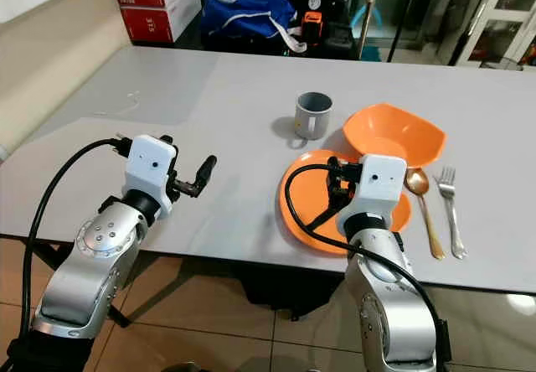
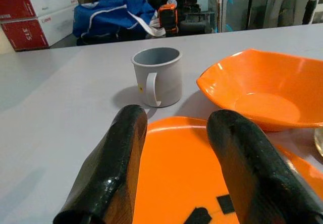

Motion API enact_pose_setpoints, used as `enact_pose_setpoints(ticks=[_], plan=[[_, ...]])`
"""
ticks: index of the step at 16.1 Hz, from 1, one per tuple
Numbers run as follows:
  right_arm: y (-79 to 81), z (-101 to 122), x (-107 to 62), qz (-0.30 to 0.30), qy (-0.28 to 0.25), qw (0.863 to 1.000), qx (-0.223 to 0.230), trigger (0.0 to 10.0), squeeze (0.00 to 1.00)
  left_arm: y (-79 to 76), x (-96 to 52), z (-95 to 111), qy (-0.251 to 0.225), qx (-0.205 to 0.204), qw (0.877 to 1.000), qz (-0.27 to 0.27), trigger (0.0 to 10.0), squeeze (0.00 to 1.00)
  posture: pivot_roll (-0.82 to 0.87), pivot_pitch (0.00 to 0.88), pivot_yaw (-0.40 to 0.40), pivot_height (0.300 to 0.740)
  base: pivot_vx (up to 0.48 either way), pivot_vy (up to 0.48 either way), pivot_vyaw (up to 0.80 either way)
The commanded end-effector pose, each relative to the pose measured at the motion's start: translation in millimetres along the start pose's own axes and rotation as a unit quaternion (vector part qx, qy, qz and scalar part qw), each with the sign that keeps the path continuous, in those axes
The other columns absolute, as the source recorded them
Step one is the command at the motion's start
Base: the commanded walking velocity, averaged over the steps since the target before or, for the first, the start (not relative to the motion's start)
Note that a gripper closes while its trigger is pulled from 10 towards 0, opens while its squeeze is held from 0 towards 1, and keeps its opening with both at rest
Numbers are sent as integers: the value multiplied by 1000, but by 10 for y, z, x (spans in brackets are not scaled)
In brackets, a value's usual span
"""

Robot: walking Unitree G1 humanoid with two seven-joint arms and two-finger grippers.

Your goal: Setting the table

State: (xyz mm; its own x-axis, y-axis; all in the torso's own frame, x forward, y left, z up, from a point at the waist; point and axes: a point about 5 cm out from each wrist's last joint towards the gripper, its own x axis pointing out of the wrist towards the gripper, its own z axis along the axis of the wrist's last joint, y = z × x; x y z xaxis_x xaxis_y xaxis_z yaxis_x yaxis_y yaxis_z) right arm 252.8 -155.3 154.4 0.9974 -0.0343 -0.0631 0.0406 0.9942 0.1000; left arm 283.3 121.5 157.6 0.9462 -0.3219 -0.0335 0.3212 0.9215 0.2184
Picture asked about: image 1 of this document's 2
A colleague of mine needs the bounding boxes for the orange plate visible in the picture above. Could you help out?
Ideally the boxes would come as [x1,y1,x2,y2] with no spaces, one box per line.
[278,148,413,257]

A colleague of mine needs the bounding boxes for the grey mug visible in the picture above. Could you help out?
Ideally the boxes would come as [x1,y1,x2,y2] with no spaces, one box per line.
[294,91,334,141]

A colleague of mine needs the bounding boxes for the orange bowl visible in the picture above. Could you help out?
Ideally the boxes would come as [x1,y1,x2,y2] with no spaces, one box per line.
[343,102,446,169]

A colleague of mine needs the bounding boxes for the gold spoon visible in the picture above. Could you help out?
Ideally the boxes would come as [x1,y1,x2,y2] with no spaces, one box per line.
[404,168,446,261]

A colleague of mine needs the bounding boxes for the black object under table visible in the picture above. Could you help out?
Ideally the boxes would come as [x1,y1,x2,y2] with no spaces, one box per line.
[239,265,346,316]

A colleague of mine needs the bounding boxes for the silver fork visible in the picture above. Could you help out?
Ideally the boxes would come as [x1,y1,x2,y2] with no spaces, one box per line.
[435,167,467,260]

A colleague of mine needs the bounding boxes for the dark table leg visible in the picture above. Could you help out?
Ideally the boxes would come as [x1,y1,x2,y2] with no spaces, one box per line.
[102,278,137,329]

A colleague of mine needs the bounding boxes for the orange and black device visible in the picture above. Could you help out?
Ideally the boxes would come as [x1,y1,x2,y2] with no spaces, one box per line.
[301,0,326,48]

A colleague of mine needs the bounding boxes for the blue bag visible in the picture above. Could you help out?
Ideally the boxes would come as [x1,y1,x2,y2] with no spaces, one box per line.
[199,0,307,53]

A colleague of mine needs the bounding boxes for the black slanted rod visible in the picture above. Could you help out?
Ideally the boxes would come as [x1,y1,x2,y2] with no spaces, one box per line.
[385,0,430,63]

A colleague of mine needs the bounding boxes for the white framed glass door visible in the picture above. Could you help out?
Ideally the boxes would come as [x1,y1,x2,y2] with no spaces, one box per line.
[451,0,536,71]

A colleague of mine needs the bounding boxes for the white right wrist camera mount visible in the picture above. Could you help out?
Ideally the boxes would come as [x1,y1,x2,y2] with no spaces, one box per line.
[335,154,409,237]

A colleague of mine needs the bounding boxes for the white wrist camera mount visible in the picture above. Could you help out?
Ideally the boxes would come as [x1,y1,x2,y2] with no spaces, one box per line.
[335,154,409,237]
[124,134,178,219]

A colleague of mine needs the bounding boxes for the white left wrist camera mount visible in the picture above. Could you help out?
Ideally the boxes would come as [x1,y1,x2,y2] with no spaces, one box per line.
[124,134,178,219]

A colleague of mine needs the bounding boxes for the thin white string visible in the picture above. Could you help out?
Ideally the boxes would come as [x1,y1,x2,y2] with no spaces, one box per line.
[117,90,142,115]

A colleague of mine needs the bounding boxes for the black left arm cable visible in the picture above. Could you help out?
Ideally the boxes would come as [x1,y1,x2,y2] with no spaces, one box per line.
[4,136,132,371]

